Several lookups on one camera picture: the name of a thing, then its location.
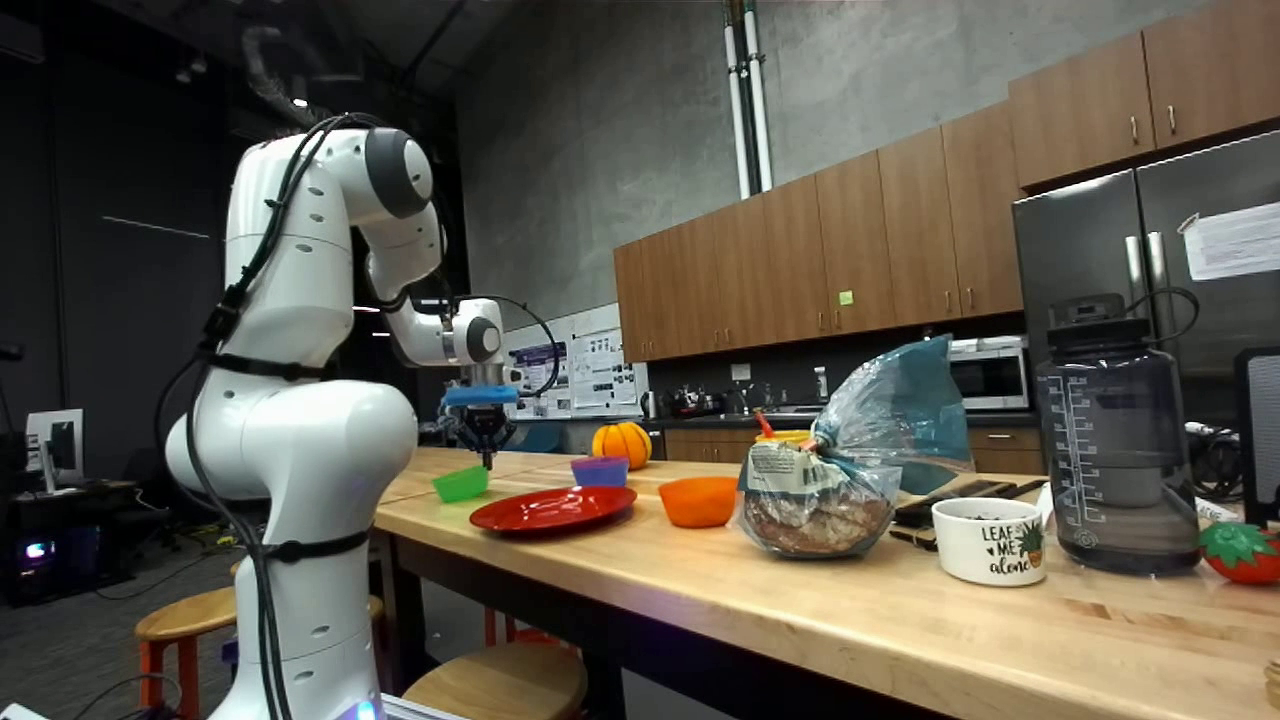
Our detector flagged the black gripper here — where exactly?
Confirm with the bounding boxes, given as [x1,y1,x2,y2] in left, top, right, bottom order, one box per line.
[453,406,519,473]

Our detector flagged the purple plastic bowl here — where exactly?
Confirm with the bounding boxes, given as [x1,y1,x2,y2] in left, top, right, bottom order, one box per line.
[567,457,632,493]

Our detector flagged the orange plastic bowl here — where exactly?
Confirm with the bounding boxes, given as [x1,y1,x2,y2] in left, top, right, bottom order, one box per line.
[654,473,743,533]

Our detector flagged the red plate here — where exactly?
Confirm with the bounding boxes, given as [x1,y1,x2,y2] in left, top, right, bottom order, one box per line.
[464,485,638,543]

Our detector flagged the orange pumpkin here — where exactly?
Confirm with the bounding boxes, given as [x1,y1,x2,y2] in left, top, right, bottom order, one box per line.
[586,419,654,476]

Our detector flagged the wide brown lower cabinet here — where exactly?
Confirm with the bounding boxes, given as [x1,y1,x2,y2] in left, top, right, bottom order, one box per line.
[654,424,753,469]

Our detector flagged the round wooden stool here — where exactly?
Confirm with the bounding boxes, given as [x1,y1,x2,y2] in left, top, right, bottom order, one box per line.
[398,626,591,720]
[131,583,390,720]

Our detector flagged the bagged bread loaf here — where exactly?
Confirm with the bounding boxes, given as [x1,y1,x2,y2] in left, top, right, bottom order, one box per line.
[735,333,976,563]

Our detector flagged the long brown upper cabinets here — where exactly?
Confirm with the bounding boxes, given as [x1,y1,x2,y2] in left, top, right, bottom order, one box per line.
[613,96,1032,367]

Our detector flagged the small white screen device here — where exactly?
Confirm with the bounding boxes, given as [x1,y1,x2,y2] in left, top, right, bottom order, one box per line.
[20,406,90,493]

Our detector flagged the dark equipment cart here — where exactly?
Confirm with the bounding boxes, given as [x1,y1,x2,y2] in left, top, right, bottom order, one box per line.
[0,479,142,610]

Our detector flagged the steel microwave oven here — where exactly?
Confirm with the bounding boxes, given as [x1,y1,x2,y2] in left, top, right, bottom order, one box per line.
[943,333,1035,418]

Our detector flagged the white printed mug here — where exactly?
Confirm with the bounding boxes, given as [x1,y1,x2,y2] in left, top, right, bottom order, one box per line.
[928,498,1053,591]

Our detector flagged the narrow brown lower cabinet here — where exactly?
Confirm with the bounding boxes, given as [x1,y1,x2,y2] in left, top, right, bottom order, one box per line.
[965,424,1053,479]

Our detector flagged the dark translucent water bottle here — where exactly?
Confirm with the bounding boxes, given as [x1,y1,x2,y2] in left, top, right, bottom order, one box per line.
[1032,293,1203,582]

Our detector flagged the stainless steel refrigerator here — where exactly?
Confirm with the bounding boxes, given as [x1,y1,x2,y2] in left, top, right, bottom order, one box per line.
[1007,124,1280,451]

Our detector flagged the brown cabinet above refrigerator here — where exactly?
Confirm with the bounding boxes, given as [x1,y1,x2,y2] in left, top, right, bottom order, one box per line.
[1005,0,1280,191]

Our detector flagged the red green toy fruit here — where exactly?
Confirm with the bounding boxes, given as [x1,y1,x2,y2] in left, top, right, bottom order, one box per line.
[1195,515,1280,591]

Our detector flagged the paper sheet on refrigerator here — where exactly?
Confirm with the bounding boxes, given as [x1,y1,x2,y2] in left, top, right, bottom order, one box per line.
[1174,197,1280,289]

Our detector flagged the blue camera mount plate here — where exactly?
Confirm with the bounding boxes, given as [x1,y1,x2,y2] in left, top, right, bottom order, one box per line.
[445,384,525,411]

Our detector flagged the white wall poster board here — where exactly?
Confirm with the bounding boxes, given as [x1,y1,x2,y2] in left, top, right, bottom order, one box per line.
[507,301,654,428]

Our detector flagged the metal wall conduit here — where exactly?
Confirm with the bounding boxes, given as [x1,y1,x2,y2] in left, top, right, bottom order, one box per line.
[719,0,779,204]

